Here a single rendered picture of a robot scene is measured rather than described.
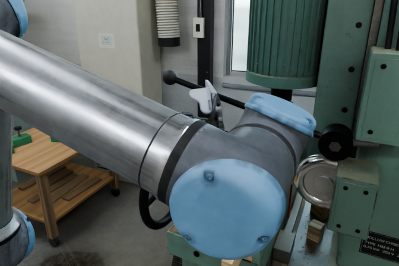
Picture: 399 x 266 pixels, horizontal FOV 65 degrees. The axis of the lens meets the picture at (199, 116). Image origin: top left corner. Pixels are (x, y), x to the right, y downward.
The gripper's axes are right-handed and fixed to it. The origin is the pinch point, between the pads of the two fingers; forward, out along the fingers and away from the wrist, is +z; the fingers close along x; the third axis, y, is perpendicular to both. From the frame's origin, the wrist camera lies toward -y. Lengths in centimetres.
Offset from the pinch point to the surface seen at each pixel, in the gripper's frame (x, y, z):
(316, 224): 21.6, -32.2, -15.3
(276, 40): -19.6, -10.9, -3.9
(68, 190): 122, 38, 109
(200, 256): 24.2, -0.2, -21.1
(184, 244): 23.4, 2.9, -18.4
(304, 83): -12.5, -18.4, -7.8
